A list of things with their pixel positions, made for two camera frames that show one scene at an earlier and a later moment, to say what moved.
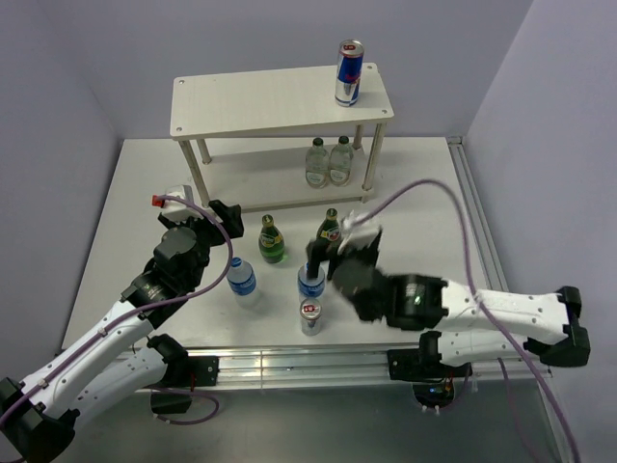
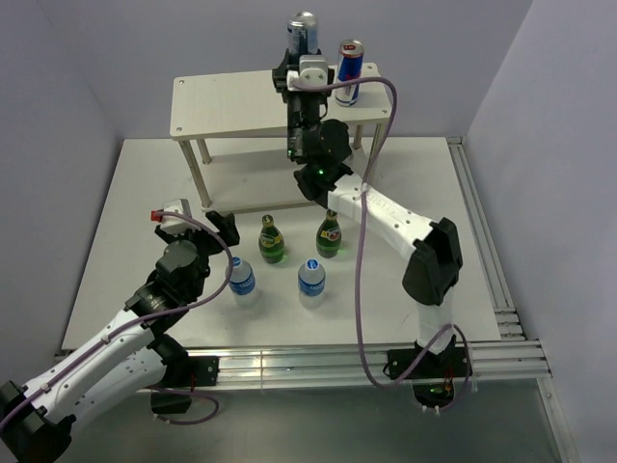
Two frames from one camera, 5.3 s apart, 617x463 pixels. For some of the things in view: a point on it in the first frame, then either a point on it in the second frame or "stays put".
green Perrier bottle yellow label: (271, 242) stays put
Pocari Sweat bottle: (310, 287) stays put
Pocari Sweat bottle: (242, 283) stays put
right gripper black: (317, 251) -> (280, 79)
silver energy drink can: (310, 311) -> (303, 33)
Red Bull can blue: (349, 72) stays put
